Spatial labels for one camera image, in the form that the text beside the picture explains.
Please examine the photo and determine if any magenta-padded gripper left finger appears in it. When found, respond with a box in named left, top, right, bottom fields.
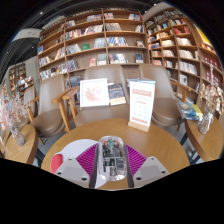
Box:
left=53, top=143, right=100, bottom=189

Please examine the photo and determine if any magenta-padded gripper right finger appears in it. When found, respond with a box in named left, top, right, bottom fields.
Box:
left=123, top=143, right=171, bottom=189

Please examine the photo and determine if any transparent computer mouse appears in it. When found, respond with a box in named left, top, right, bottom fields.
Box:
left=97, top=135, right=128, bottom=182

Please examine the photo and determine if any round wooden side table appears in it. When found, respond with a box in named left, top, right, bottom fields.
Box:
left=0, top=123, right=39, bottom=166
left=184, top=114, right=224, bottom=164

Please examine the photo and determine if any glass vase with dried flowers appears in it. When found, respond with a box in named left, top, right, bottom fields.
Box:
left=197, top=64, right=224, bottom=136
left=0, top=92, right=34, bottom=147

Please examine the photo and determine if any stack of books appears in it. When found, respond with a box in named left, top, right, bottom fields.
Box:
left=176, top=99, right=204, bottom=122

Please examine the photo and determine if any brown leather armchair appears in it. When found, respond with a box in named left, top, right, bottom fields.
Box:
left=62, top=64, right=141, bottom=128
left=138, top=63, right=194, bottom=129
left=28, top=74, right=73, bottom=139

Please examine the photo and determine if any white red table sign stand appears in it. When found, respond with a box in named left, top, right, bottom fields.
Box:
left=127, top=79, right=156, bottom=133

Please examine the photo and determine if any white framed red drawing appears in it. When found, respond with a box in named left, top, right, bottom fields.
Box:
left=79, top=77, right=110, bottom=108

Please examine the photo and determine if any dark book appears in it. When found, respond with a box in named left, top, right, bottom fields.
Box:
left=107, top=82, right=127, bottom=107

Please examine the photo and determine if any distant wooden bookshelf unit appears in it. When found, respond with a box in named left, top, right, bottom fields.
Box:
left=8, top=62, right=34, bottom=98

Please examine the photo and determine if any curved wooden bookshelf unit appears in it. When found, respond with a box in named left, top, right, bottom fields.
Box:
left=144, top=8, right=224, bottom=111

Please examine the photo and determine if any wide wooden bookshelf unit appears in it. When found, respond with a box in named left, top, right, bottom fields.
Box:
left=36, top=8, right=149, bottom=83

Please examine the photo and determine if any white hanging ceiling sign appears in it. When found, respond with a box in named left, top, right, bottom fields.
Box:
left=11, top=27, right=44, bottom=43

